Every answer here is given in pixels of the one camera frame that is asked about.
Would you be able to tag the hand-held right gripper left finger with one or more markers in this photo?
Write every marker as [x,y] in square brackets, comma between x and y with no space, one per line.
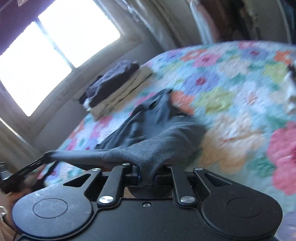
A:
[136,177]

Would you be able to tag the shiny pale curtain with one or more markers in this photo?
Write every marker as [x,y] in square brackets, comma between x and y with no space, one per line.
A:
[150,23]

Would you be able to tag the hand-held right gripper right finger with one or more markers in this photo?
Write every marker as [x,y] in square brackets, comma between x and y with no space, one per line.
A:
[159,179]

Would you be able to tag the folded dark grey sweater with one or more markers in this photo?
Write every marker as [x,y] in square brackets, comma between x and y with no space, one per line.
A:
[111,81]

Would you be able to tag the white cloth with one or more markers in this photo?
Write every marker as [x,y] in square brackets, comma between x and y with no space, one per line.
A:
[292,88]

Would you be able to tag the dark grey long-sleeve garment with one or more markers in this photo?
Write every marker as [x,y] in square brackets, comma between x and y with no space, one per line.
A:
[152,136]

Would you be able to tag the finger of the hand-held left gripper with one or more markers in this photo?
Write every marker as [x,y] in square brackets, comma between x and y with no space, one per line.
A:
[30,168]

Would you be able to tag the folded white quilted jacket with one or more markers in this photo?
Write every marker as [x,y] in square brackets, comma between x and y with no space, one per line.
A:
[124,90]

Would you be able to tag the beige curtain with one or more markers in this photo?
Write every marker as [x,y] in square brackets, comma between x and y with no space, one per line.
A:
[11,139]

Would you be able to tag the hanging clothes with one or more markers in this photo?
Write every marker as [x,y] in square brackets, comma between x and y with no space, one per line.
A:
[231,18]

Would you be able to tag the floral quilted bedspread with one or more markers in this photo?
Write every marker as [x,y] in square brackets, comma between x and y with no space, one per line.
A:
[231,97]

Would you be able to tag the window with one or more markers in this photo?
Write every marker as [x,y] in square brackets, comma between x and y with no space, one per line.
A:
[57,46]

